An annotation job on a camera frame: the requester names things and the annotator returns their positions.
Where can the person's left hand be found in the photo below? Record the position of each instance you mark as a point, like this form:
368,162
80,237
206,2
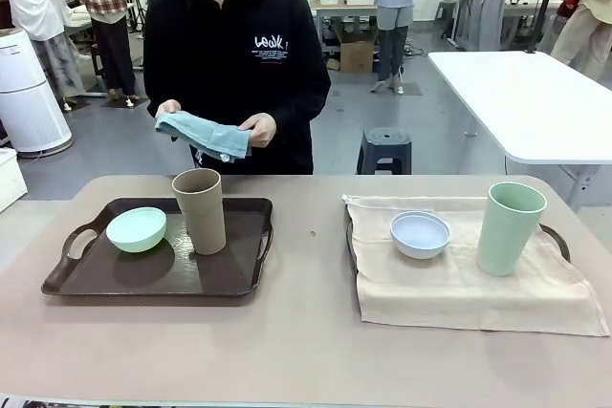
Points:
263,131

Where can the person's right hand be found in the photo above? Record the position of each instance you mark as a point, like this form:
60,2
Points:
168,108

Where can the blue cloth mat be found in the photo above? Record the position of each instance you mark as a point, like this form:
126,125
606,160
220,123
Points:
205,135

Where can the pale blue-white plastic bowl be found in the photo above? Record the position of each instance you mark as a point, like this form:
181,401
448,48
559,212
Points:
421,241

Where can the beige cloth mat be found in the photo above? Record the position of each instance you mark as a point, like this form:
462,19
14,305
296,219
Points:
454,288

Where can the tall light green plastic cup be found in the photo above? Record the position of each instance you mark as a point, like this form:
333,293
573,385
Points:
507,241

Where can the person's left forearm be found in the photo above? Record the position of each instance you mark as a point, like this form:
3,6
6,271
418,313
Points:
306,102

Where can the person's right forearm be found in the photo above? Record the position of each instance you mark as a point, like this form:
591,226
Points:
155,83

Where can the person in black sweatshirt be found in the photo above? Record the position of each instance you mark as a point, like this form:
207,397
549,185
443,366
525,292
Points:
229,21

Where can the tall beige plastic cup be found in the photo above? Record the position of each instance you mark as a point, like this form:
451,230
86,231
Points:
203,221

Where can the brown cardboard box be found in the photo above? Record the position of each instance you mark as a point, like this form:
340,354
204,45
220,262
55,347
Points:
356,52

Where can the stacked black plastic stools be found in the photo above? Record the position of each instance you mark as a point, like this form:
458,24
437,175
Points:
385,145

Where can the mint green plastic bowl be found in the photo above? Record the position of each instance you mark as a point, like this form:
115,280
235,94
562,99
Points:
136,236

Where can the white cylindrical air purifier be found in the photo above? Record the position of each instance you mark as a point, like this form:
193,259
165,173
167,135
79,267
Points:
28,107

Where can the white storage box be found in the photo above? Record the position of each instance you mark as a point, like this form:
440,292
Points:
9,178

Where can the person in blue jacket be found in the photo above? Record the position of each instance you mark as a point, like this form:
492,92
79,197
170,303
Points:
492,6

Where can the large white table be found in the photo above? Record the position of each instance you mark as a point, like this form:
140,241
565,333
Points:
526,102

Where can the black stand pole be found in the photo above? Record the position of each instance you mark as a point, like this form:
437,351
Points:
545,2

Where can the person in beige trousers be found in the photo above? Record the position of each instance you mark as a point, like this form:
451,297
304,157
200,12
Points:
581,21

